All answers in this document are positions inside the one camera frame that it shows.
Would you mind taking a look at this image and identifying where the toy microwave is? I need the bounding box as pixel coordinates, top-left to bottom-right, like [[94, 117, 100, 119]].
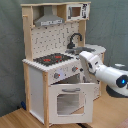
[[67, 4, 89, 21]]

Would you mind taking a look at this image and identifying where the black toy stovetop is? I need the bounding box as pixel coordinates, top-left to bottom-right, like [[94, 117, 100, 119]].
[[34, 53, 71, 66]]

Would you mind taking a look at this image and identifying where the left stove knob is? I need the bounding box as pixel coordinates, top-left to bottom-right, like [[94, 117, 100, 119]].
[[54, 73, 60, 79]]

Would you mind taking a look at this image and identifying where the grey toy sink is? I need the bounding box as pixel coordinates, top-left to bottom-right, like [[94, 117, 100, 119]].
[[65, 47, 96, 55]]

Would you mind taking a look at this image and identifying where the grey range hood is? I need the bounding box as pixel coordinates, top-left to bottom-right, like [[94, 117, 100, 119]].
[[35, 5, 64, 27]]

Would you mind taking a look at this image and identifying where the stove knob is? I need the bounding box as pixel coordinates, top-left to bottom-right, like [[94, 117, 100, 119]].
[[54, 73, 60, 79], [72, 66, 78, 72]]

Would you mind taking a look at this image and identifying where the wooden toy kitchen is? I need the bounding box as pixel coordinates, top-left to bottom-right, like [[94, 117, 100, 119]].
[[22, 2, 105, 127]]

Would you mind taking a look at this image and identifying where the black toy faucet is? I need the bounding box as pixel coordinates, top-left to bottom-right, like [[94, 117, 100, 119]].
[[67, 33, 83, 49]]

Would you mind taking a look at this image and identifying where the white toy oven door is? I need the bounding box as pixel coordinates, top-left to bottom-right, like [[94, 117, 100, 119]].
[[49, 83, 94, 124]]

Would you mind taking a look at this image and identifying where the right stove knob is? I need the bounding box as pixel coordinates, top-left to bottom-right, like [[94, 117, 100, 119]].
[[72, 66, 78, 72]]

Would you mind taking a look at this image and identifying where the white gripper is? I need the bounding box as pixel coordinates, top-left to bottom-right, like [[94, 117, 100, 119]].
[[79, 51, 103, 74]]

